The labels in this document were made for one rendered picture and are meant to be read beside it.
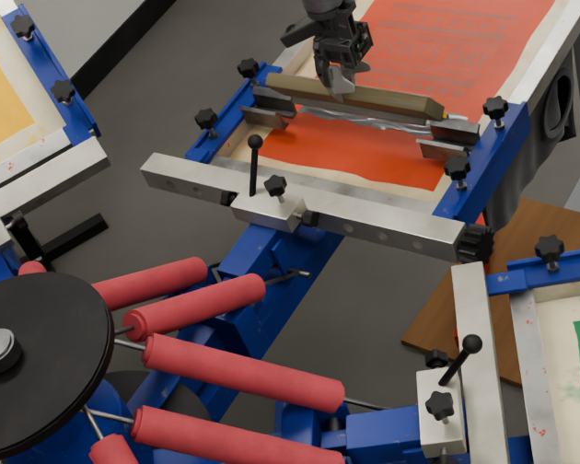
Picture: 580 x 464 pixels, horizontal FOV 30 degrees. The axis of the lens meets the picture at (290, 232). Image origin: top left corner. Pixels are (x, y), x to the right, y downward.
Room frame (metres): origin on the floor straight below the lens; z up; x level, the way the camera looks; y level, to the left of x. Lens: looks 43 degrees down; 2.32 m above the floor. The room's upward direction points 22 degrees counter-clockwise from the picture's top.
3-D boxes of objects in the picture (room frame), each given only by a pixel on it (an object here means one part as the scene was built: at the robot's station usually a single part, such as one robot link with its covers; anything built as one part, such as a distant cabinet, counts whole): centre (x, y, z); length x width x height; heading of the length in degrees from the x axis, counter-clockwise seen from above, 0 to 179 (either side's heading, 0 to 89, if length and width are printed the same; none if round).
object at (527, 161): (1.67, -0.52, 0.77); 0.46 x 0.09 x 0.36; 132
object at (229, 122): (1.81, 0.01, 0.97); 0.30 x 0.05 x 0.07; 132
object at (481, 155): (1.40, -0.37, 0.97); 0.30 x 0.05 x 0.07; 132
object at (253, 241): (1.39, 0.06, 1.02); 0.17 x 0.06 x 0.05; 132
